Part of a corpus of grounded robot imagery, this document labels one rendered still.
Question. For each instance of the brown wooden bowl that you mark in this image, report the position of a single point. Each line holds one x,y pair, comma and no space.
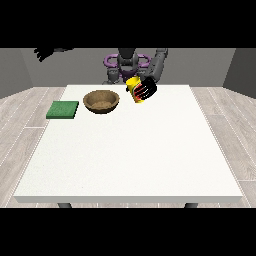
101,101

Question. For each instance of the grey robot trunk purple rings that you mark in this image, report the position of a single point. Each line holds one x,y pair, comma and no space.
126,63

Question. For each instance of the dark table leg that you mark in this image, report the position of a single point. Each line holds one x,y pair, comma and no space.
191,205
64,205

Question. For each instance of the yellow cup with melon print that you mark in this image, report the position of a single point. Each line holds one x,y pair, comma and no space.
134,86

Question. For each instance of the green square pad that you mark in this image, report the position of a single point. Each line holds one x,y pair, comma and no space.
62,109

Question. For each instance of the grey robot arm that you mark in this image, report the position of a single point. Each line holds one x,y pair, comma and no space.
158,62
63,49

